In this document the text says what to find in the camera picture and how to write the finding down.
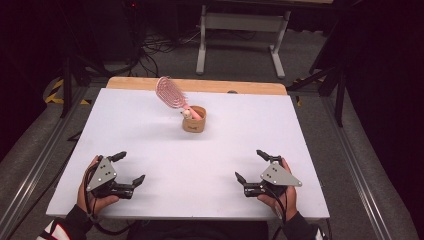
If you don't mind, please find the wooden cup with animal figure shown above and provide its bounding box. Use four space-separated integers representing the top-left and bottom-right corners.
180 105 208 134

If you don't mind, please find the pink hairbrush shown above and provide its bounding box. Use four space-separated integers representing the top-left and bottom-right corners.
155 76 204 121

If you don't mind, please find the bundle of black floor cables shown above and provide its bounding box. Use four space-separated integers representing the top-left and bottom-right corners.
131 28 203 78

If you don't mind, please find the person's dark clothing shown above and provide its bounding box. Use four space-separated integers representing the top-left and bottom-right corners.
126 220 270 240

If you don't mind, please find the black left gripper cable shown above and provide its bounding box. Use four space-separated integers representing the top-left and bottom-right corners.
82 162 135 236

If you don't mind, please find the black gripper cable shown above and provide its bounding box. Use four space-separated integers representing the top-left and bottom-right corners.
263 184 292 240
82 162 135 236

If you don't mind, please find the person's right hand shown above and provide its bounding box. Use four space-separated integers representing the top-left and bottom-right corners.
257 157 299 222

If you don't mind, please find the yellow black floor tape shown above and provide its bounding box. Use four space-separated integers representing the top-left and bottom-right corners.
44 78 92 106

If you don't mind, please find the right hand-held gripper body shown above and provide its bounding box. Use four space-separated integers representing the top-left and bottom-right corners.
243 160 304 198

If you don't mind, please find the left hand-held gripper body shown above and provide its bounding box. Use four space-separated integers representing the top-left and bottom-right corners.
85 155 135 200

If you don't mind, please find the aluminium rail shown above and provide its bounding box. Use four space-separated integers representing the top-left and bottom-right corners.
0 86 89 240
321 96 394 240

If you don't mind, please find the wooden table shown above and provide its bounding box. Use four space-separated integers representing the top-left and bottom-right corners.
105 76 288 96

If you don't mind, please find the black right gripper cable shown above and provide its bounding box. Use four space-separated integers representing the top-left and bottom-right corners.
263 184 292 240

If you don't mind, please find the white board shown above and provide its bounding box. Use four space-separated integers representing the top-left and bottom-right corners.
45 87 331 221

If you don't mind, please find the grey metal table frame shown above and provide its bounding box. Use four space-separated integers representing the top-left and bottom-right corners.
195 3 292 80

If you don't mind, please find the person's left hand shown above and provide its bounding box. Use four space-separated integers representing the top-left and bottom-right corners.
76 154 120 215

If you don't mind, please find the black metal stand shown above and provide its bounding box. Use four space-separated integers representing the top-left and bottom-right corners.
59 54 113 119
288 64 348 128

